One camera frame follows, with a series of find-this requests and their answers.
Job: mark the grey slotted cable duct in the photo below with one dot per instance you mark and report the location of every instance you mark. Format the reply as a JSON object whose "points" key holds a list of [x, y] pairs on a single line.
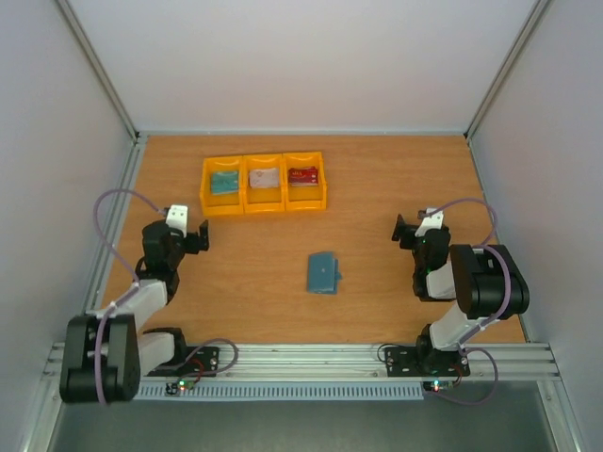
{"points": [[247, 391]]}

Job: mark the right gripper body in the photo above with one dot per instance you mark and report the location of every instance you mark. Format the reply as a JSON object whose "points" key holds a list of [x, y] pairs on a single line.
{"points": [[399, 229]]}

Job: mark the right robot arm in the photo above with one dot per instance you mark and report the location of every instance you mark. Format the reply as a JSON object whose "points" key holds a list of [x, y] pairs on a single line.
{"points": [[483, 283]]}

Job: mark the circuit board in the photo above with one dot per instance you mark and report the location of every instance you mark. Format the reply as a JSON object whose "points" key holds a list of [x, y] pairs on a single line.
{"points": [[438, 386], [180, 387]]}

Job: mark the white pink cards stack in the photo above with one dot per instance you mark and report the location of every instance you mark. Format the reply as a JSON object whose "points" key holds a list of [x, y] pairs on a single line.
{"points": [[264, 178]]}

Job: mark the left yellow bin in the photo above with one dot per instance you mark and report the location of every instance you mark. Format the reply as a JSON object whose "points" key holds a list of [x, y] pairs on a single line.
{"points": [[225, 205]]}

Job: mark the right circuit board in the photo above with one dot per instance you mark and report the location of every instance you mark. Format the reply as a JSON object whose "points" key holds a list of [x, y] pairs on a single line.
{"points": [[438, 386]]}

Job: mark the teal cards stack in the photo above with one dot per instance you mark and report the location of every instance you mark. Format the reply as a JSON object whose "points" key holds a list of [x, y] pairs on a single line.
{"points": [[224, 182]]}

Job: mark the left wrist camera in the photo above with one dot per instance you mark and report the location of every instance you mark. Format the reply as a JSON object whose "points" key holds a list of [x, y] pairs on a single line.
{"points": [[176, 218]]}

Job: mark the red cards stack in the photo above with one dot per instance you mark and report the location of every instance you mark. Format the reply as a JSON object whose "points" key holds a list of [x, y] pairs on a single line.
{"points": [[300, 177]]}

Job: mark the aluminium front rail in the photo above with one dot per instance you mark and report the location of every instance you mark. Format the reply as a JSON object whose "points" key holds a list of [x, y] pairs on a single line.
{"points": [[333, 362]]}

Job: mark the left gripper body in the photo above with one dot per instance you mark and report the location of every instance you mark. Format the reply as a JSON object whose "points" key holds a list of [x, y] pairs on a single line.
{"points": [[195, 247]]}

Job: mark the left circuit board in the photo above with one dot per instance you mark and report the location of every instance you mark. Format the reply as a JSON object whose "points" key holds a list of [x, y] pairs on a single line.
{"points": [[180, 387]]}

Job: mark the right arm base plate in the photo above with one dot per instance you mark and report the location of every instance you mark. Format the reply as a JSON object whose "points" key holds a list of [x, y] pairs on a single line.
{"points": [[409, 362]]}

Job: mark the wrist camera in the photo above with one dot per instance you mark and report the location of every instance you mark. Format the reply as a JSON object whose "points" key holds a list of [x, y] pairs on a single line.
{"points": [[176, 218], [430, 219]]}

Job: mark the teal card holder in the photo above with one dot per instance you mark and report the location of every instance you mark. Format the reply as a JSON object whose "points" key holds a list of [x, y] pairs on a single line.
{"points": [[323, 273]]}

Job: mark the middle yellow bin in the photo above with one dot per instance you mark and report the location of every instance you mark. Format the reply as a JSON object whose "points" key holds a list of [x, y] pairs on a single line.
{"points": [[260, 201]]}

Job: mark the yellow bin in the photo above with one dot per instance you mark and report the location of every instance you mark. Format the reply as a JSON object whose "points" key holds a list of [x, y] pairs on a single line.
{"points": [[225, 205], [260, 201], [307, 198]]}

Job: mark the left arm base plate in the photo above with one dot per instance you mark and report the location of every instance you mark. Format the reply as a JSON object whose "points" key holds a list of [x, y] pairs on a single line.
{"points": [[206, 359]]}

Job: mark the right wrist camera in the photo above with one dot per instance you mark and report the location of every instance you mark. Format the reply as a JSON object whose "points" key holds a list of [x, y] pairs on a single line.
{"points": [[430, 219]]}

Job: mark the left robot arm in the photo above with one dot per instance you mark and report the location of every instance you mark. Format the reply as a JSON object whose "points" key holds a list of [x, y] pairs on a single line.
{"points": [[105, 356]]}

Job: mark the right yellow bin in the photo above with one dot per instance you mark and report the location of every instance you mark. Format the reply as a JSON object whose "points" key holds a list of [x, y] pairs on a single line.
{"points": [[307, 198]]}

